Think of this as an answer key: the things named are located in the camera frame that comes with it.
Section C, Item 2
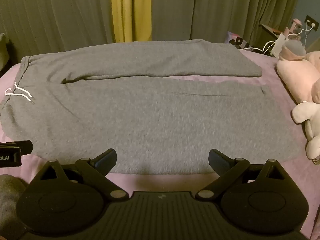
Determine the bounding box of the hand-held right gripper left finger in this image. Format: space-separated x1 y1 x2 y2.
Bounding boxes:
40 148 128 202

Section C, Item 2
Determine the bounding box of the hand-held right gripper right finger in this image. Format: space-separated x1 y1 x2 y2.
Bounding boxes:
195 149 284 202

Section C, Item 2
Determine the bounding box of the dark nightstand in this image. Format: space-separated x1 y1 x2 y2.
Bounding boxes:
258 24 283 46

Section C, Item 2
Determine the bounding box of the yellow curtain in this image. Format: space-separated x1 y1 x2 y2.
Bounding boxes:
110 0 153 43

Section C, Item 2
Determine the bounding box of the pink stand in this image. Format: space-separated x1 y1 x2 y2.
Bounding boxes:
287 18 303 35

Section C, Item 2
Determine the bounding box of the pink plush toy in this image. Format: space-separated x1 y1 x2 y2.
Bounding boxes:
276 41 320 105

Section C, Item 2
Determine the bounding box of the green curtain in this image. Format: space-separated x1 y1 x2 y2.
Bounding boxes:
0 0 116 64
150 0 304 46

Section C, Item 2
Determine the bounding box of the grey knitted sock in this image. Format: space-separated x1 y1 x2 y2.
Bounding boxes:
0 39 303 176

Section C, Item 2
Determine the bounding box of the wall power outlet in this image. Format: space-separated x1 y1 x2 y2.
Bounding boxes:
304 15 319 30

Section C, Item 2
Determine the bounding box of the white box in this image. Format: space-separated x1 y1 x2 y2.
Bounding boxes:
272 33 291 57

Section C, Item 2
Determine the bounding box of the lilac bed blanket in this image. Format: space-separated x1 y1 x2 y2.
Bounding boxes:
0 47 320 240

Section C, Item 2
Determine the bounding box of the person's grey clothing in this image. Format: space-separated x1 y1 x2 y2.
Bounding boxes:
0 174 28 240

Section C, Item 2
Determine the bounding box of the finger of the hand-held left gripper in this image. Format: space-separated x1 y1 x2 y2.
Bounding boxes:
0 141 34 155

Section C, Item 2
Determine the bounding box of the white cable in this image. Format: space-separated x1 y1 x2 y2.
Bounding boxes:
240 22 316 54

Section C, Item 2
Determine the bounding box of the white plush toy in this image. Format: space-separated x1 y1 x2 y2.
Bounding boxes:
292 101 320 161

